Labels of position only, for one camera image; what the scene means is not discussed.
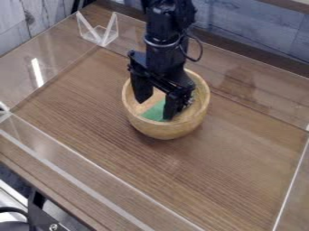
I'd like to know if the wooden bowl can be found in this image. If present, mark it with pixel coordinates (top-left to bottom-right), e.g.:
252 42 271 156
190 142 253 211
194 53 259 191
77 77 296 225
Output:
122 69 212 140

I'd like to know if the green rectangular stick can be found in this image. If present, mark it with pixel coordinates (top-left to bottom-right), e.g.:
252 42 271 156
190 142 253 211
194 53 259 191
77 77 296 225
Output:
142 100 166 122

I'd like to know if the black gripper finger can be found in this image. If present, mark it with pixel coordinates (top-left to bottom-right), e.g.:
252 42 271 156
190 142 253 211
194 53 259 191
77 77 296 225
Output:
130 68 154 104
164 88 193 120

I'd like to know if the clear acrylic enclosure wall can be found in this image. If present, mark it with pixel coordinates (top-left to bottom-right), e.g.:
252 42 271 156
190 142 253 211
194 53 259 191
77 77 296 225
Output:
0 102 204 231

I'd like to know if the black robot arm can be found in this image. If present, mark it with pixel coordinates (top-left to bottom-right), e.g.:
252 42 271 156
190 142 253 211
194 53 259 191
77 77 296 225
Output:
129 0 197 120

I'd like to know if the black table frame leg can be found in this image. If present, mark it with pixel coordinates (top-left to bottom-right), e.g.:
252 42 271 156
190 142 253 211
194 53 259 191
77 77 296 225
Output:
28 189 87 231

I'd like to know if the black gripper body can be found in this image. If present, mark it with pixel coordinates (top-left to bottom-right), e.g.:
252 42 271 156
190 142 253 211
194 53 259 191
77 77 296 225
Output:
129 37 196 93

